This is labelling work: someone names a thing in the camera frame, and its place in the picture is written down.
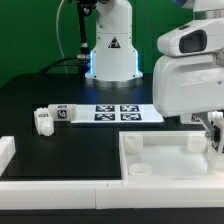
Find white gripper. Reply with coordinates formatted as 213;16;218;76
153;18;224;140

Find white square table top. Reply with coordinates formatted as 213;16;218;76
119;131;224;181

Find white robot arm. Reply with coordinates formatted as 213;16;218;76
85;0;224;139

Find white front obstacle bar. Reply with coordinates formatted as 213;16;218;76
0;179;224;210

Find white paper with tags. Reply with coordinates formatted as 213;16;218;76
72;104;164;123

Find white left obstacle block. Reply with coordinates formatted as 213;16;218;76
0;136;16;176

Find black camera pole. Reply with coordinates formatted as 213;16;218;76
76;0;97;78

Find black cable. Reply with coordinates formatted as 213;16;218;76
39;55;83;75

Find grey cable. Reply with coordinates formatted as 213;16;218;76
55;0;69;74

